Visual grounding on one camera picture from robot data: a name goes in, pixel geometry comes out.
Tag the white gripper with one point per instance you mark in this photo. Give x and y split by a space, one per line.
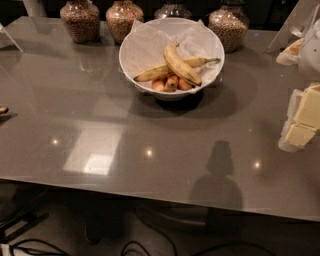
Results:
311 55

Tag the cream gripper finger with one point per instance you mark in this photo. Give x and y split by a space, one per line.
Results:
294 137

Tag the yellow banana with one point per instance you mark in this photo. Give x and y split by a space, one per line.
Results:
179 66
162 69

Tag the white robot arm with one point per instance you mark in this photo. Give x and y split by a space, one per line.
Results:
309 60

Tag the white ceramic bowl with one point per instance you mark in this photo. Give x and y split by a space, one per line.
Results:
133 63

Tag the white paper bowl liner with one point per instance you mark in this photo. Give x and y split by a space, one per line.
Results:
146 46

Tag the right grain jar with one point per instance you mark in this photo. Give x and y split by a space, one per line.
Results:
230 24

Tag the grain jar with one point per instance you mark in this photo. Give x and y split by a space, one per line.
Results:
81 18
120 18
230 24

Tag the right small orange fruit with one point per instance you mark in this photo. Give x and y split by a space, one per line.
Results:
183 85

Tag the small orange fruit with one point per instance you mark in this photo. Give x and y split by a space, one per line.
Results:
171 84
158 84
183 85

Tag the middle small orange fruit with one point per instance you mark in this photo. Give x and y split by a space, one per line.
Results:
171 84

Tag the left small orange fruit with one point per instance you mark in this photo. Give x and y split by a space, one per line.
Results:
158 84

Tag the empty glass jar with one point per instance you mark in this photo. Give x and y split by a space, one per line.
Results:
173 9

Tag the far left grain jar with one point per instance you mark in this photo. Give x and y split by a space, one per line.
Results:
81 18

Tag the brown object at left edge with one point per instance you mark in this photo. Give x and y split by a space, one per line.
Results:
3 110

